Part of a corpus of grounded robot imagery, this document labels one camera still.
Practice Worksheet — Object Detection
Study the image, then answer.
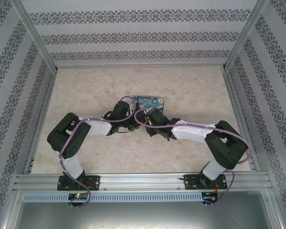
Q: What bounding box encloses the starry night print tin box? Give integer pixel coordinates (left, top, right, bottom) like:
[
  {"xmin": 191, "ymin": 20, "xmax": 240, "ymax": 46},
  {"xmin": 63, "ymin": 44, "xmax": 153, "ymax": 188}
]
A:
[{"xmin": 131, "ymin": 95, "xmax": 166, "ymax": 115}]

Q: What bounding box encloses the grey sheet metal panel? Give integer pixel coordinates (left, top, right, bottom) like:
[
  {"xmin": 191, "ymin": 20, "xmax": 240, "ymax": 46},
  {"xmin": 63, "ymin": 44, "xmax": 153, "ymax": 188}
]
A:
[{"xmin": 4, "ymin": 189, "xmax": 284, "ymax": 229}]

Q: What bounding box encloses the circuit board with green light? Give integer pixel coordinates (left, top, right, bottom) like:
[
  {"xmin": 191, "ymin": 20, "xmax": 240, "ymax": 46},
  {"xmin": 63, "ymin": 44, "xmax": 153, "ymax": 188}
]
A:
[{"xmin": 68, "ymin": 193, "xmax": 90, "ymax": 200}]

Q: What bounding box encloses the aluminium back rail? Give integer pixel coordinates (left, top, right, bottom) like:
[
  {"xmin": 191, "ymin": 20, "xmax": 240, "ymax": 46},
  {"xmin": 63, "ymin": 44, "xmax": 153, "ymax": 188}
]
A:
[{"xmin": 55, "ymin": 63, "xmax": 226, "ymax": 70}]

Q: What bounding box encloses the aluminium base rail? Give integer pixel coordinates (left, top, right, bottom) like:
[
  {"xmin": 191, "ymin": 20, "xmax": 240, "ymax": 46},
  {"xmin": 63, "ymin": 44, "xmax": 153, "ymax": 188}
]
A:
[{"xmin": 13, "ymin": 173, "xmax": 272, "ymax": 192}]

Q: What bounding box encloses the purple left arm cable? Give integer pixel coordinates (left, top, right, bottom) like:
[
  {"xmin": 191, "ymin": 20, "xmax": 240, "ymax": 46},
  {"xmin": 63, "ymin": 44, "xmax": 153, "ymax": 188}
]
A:
[{"xmin": 58, "ymin": 95, "xmax": 137, "ymax": 208}]

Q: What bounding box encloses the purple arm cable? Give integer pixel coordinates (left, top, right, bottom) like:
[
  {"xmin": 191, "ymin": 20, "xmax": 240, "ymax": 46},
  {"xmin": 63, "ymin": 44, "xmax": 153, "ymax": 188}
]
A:
[
  {"xmin": 134, "ymin": 109, "xmax": 253, "ymax": 206},
  {"xmin": 58, "ymin": 95, "xmax": 137, "ymax": 208}
]

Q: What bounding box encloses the slotted grey cable duct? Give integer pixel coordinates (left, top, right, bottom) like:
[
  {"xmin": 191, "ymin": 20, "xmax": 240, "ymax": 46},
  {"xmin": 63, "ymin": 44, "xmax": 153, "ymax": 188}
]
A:
[{"xmin": 22, "ymin": 192, "xmax": 204, "ymax": 202}]

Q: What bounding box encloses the aluminium side rail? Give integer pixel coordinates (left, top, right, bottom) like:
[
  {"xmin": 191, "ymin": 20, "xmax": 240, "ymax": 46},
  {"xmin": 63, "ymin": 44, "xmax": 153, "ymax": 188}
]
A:
[
  {"xmin": 22, "ymin": 71, "xmax": 58, "ymax": 174},
  {"xmin": 222, "ymin": 70, "xmax": 263, "ymax": 172}
]

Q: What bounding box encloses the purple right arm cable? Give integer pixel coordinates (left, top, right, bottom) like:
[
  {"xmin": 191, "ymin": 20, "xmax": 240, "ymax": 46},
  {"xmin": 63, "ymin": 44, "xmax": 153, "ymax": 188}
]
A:
[{"xmin": 134, "ymin": 109, "xmax": 253, "ymax": 206}]

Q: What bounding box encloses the aluminium frame post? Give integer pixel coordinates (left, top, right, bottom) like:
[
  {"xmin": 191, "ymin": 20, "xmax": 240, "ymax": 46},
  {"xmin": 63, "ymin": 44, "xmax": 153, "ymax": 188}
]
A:
[
  {"xmin": 221, "ymin": 0, "xmax": 269, "ymax": 72},
  {"xmin": 10, "ymin": 0, "xmax": 60, "ymax": 73}
]

